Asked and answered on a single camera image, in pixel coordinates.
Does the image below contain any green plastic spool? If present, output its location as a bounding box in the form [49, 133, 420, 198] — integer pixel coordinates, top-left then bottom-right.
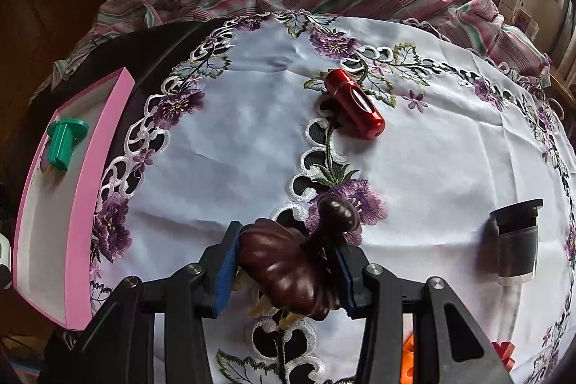
[46, 119, 89, 173]

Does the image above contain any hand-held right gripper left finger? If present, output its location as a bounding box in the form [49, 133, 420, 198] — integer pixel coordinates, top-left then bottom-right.
[38, 221, 244, 384]

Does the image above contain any black and clear cylinder container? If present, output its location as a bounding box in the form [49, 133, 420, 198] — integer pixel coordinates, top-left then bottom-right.
[489, 199, 544, 286]

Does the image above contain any red metallic bottle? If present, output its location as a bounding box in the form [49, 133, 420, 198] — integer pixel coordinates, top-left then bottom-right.
[325, 68, 386, 140]

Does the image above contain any white embroidered floral tablecloth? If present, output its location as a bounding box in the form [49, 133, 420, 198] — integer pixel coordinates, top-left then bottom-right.
[87, 10, 576, 384]

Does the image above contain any pink-edged white box lid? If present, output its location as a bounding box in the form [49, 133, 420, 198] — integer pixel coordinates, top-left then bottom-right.
[11, 67, 136, 331]

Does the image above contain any dark brown hair claw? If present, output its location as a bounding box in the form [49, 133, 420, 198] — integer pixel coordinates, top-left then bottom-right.
[231, 195, 361, 331]

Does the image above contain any orange cube puzzle toy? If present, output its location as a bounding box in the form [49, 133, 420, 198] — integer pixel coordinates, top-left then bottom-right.
[402, 332, 417, 384]

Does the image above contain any red ribbon bow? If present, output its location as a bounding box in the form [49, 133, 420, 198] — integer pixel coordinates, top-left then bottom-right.
[490, 341, 516, 371]

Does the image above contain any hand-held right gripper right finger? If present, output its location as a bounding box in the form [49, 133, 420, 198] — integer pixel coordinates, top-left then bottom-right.
[330, 242, 516, 384]

